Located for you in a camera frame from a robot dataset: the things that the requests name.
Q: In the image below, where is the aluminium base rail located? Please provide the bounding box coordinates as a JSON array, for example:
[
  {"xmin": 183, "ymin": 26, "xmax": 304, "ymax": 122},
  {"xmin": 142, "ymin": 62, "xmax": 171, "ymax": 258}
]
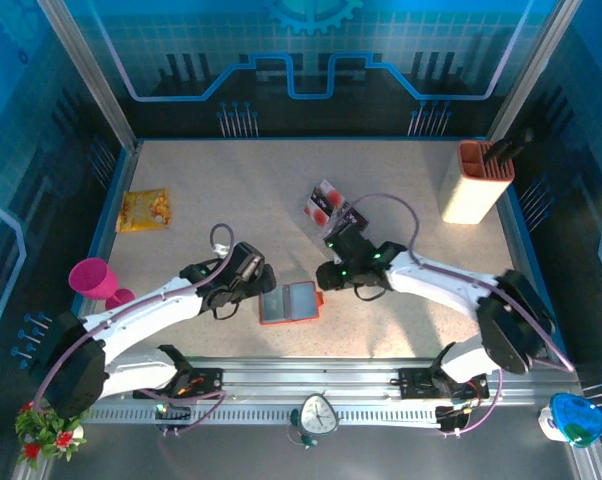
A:
[{"xmin": 40, "ymin": 355, "xmax": 582, "ymax": 401}]

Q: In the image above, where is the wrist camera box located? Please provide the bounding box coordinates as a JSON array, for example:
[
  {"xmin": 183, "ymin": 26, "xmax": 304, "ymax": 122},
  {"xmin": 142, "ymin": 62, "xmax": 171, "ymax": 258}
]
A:
[
  {"xmin": 324, "ymin": 222, "xmax": 370, "ymax": 261},
  {"xmin": 228, "ymin": 242, "xmax": 265, "ymax": 281}
]

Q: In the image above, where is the black card with red circle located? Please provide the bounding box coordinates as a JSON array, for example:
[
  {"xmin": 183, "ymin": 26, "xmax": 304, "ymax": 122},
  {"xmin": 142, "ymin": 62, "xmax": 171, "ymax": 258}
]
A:
[
  {"xmin": 309, "ymin": 178, "xmax": 346, "ymax": 209},
  {"xmin": 303, "ymin": 199, "xmax": 333, "ymax": 230}
]

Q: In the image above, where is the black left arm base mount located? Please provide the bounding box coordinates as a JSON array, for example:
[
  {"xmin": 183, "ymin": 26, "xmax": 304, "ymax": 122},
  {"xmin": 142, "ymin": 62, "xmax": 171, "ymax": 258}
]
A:
[{"xmin": 132, "ymin": 367, "xmax": 225, "ymax": 401}]

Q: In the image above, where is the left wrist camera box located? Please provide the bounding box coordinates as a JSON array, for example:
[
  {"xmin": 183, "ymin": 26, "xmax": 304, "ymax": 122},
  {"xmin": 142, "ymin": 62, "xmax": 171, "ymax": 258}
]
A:
[{"xmin": 228, "ymin": 242, "xmax": 265, "ymax": 281}]

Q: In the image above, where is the orange card holder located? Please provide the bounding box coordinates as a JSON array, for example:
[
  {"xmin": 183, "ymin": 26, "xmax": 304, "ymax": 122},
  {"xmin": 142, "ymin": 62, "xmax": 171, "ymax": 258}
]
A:
[{"xmin": 258, "ymin": 280, "xmax": 326, "ymax": 326}]

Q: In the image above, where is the yellow snack bag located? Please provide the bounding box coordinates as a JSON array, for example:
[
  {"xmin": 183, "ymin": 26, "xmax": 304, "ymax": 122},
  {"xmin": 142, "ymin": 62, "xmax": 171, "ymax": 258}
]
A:
[{"xmin": 114, "ymin": 187, "xmax": 174, "ymax": 234}]

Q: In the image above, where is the potted plant with red flowers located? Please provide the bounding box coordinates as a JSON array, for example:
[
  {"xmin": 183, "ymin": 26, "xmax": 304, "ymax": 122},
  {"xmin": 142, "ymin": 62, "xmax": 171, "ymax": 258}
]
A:
[{"xmin": 13, "ymin": 397, "xmax": 95, "ymax": 471}]

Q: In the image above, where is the small controller board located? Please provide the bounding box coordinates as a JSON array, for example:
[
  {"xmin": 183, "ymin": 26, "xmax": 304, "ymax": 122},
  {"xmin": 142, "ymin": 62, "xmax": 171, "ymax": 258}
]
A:
[
  {"xmin": 433, "ymin": 402, "xmax": 475, "ymax": 439},
  {"xmin": 153, "ymin": 398, "xmax": 192, "ymax": 436}
]

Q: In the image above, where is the pink plastic goblet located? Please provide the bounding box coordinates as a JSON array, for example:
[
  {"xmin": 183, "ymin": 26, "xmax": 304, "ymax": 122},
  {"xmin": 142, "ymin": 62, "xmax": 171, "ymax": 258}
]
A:
[{"xmin": 68, "ymin": 257, "xmax": 136, "ymax": 311}]

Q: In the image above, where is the blue and white container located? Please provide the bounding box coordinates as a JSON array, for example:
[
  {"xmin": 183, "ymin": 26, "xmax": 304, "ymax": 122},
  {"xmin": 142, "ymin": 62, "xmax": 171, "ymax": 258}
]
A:
[{"xmin": 538, "ymin": 392, "xmax": 602, "ymax": 449}]

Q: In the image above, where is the black knife handle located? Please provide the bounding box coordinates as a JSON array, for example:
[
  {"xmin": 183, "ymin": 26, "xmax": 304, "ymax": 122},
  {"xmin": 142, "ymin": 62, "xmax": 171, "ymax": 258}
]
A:
[{"xmin": 482, "ymin": 127, "xmax": 536, "ymax": 166}]

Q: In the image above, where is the slotted grey cable duct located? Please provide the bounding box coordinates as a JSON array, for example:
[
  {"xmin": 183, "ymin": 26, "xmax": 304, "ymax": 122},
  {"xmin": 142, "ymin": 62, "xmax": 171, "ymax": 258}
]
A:
[{"xmin": 83, "ymin": 404, "xmax": 452, "ymax": 426}]

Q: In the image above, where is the black VIP card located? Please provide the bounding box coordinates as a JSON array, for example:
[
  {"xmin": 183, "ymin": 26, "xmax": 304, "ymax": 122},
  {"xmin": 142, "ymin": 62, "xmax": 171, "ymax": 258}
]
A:
[{"xmin": 336, "ymin": 201, "xmax": 370, "ymax": 227}]

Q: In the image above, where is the white triangular desk clock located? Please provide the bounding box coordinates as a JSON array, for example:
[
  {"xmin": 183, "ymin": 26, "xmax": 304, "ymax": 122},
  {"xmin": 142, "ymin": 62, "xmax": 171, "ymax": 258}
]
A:
[{"xmin": 289, "ymin": 392, "xmax": 341, "ymax": 449}]

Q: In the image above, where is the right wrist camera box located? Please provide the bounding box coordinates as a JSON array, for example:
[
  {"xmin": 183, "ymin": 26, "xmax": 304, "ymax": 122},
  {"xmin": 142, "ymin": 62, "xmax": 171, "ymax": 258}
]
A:
[{"xmin": 324, "ymin": 222, "xmax": 370, "ymax": 261}]

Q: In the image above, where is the cream knife block orange top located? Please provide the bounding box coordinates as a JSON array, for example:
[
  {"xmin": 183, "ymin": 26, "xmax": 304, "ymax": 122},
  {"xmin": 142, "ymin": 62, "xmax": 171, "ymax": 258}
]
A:
[{"xmin": 439, "ymin": 139, "xmax": 516, "ymax": 225}]

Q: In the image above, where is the aluminium frame post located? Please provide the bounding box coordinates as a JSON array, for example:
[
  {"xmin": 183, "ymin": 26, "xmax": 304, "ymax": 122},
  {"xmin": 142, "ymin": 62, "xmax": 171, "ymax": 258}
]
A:
[
  {"xmin": 34, "ymin": 0, "xmax": 143, "ymax": 154},
  {"xmin": 485, "ymin": 0, "xmax": 582, "ymax": 144}
]

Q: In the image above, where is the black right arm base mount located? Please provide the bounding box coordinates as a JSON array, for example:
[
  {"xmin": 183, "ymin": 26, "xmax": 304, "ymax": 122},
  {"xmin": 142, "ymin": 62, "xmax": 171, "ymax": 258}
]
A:
[{"xmin": 397, "ymin": 367, "xmax": 490, "ymax": 400}]

